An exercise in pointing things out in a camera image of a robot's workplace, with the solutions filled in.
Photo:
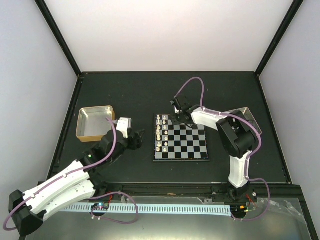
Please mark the pink metal tray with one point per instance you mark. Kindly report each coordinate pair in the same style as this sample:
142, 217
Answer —
250, 118

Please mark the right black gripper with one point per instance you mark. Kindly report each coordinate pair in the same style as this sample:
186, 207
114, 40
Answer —
174, 121

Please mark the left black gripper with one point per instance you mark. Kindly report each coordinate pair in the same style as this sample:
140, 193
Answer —
136, 140

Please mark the gold metal tray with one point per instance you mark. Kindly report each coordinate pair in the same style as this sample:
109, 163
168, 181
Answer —
92, 123

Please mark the light blue cable duct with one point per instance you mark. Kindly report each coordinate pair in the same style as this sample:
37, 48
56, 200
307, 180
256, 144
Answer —
164, 209

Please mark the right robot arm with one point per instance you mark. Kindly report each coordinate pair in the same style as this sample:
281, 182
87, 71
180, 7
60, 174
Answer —
240, 135

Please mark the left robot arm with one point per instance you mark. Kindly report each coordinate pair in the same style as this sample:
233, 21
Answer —
81, 180

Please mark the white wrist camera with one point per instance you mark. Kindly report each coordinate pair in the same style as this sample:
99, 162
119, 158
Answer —
180, 103
123, 125

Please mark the black and white chessboard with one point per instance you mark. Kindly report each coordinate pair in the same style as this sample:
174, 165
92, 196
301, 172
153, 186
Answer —
186, 143

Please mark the black aluminium frame rail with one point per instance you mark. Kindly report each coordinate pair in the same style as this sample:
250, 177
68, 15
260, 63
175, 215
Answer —
219, 192

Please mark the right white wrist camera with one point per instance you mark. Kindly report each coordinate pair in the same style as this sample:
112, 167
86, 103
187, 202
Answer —
180, 103

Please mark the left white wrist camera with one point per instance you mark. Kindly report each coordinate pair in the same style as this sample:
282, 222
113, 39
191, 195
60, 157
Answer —
123, 125

